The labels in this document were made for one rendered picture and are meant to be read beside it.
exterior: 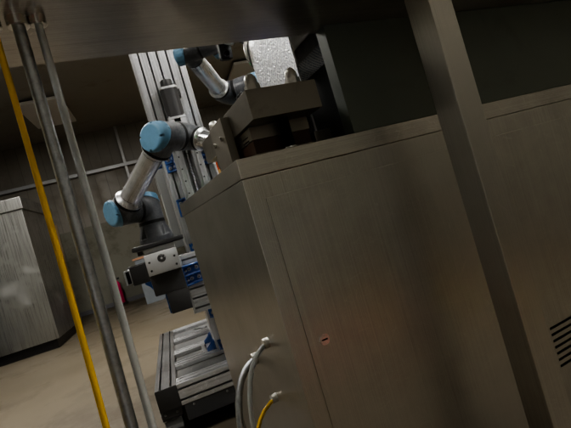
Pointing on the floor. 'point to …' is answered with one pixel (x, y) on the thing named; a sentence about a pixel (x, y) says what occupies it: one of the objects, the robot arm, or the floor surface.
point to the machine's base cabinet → (385, 281)
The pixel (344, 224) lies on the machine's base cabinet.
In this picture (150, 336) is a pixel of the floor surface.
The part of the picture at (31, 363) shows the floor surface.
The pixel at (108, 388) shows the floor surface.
